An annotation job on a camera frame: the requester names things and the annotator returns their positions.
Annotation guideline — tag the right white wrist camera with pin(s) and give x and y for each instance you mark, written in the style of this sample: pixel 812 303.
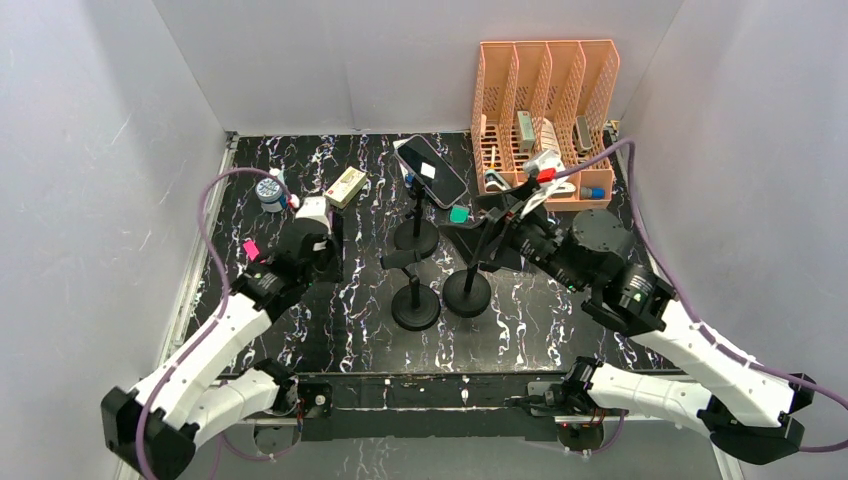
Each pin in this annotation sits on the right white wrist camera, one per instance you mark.
pixel 543 167

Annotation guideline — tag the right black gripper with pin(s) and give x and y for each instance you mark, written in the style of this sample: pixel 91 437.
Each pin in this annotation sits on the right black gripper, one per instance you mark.
pixel 472 239

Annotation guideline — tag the black phone stand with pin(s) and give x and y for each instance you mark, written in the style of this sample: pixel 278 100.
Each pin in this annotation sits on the black phone stand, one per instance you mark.
pixel 414 307
pixel 416 233
pixel 467 293

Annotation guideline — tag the pink clip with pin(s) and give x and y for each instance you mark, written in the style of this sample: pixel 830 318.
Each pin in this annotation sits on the pink clip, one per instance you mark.
pixel 251 250

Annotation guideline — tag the white ribbed item in organizer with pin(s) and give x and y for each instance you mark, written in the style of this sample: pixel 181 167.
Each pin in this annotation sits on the white ribbed item in organizer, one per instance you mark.
pixel 548 139

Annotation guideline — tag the blue capped tube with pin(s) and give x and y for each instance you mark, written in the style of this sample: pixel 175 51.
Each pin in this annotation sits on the blue capped tube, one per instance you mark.
pixel 592 193

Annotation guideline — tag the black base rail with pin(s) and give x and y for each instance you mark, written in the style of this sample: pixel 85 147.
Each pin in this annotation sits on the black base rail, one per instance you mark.
pixel 430 404

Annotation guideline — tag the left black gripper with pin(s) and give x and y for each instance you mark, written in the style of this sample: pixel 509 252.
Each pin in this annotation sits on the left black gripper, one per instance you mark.
pixel 334 269

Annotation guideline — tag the clear-case phone on stand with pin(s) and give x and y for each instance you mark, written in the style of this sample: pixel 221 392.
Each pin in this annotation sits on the clear-case phone on stand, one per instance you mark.
pixel 440 180

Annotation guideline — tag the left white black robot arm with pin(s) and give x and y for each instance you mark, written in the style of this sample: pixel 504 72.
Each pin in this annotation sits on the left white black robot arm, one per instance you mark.
pixel 157 426

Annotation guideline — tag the grey item in organizer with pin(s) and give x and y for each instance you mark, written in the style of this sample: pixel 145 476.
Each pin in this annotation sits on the grey item in organizer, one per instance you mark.
pixel 581 136

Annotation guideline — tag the blue white jar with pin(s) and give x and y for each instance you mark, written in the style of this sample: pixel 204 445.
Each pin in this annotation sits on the blue white jar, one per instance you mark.
pixel 272 192

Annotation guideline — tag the grey stapler in organizer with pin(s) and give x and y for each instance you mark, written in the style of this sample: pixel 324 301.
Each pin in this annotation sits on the grey stapler in organizer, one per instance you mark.
pixel 526 137

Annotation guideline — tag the orange file organizer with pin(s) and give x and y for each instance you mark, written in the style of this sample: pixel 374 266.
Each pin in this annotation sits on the orange file organizer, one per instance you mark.
pixel 554 79

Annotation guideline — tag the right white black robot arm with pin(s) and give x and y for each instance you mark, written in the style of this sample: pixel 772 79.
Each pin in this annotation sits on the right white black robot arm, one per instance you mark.
pixel 744 412

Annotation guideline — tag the cream box with red label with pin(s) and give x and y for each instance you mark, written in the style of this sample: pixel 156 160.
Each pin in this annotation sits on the cream box with red label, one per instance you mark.
pixel 347 185

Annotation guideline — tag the teal white eraser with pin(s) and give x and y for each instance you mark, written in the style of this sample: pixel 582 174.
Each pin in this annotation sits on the teal white eraser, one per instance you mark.
pixel 459 214

